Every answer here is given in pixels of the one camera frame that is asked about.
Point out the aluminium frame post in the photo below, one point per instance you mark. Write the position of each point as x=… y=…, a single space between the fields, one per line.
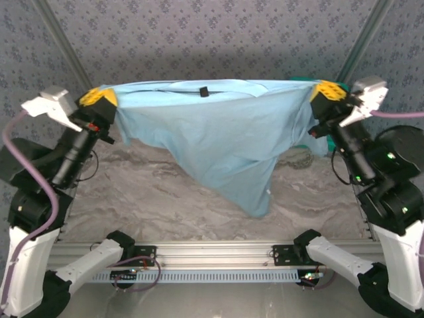
x=68 y=49
x=363 y=39

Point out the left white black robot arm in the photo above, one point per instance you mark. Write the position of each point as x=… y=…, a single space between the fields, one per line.
x=26 y=265

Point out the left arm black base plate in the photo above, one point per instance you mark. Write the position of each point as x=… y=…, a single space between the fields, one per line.
x=149 y=253

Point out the light blue t-shirt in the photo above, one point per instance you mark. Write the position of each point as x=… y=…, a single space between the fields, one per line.
x=215 y=139

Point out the teal plastic basket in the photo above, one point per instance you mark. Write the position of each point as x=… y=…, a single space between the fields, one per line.
x=330 y=144

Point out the aluminium cross rail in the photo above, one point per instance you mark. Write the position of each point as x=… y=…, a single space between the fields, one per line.
x=212 y=253

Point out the black controller board mount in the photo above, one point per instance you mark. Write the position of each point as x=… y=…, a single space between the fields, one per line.
x=309 y=276
x=124 y=275

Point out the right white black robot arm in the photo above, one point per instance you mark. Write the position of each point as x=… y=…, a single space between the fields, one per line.
x=397 y=258

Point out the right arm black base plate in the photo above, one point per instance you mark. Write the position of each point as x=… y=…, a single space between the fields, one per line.
x=281 y=256

